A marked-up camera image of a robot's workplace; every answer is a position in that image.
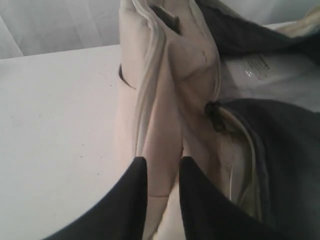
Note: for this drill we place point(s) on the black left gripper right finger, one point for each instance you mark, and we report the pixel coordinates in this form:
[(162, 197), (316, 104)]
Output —
[(208, 215)]

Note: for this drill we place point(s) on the clear plastic packet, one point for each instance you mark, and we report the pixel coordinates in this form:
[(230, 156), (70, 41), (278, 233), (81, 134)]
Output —
[(286, 77)]

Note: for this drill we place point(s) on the white backdrop curtain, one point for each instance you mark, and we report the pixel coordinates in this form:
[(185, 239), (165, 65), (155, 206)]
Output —
[(32, 27)]

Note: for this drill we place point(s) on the cream fabric duffel bag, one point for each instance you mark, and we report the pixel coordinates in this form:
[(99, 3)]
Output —
[(262, 154)]

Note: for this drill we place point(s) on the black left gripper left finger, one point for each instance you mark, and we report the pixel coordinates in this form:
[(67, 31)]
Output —
[(120, 215)]

